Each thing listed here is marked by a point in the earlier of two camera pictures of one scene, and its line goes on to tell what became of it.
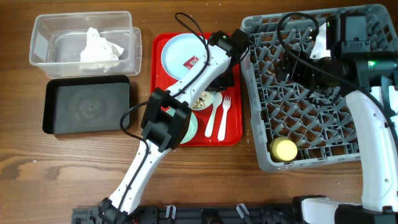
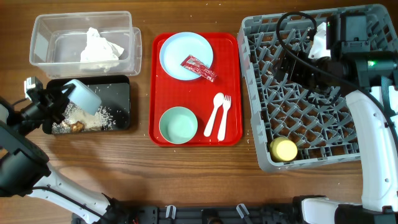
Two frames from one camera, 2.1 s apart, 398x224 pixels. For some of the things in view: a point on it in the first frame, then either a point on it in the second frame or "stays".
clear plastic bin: (58, 40) stays
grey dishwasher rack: (324, 127) stays
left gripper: (229, 83) to (51, 96)
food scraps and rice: (204, 99) to (75, 120)
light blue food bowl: (205, 99) to (84, 96)
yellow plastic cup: (282, 149) stays
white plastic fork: (226, 105) stays
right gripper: (296, 74) stays
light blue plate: (178, 49) stays
